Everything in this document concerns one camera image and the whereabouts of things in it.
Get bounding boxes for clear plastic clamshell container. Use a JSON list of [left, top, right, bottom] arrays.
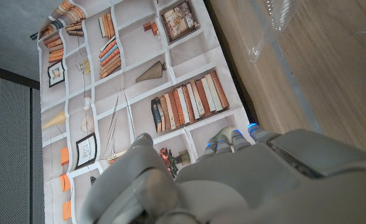
[[235, 0, 302, 63]]

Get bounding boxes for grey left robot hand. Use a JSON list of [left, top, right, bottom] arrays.
[[78, 123, 366, 224]]

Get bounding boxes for printed bookshelf backdrop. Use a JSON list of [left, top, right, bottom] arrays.
[[36, 0, 255, 224]]

